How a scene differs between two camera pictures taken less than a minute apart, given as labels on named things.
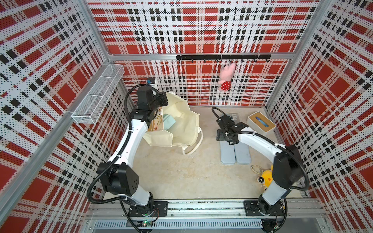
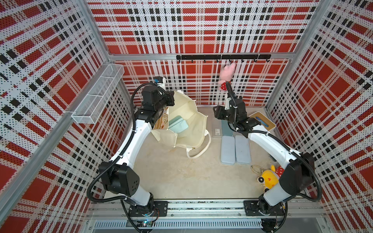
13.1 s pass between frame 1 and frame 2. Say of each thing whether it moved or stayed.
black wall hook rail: stayed
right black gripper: moved
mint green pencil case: moved
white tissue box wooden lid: stayed
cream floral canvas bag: moved
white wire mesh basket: stayed
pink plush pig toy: stayed
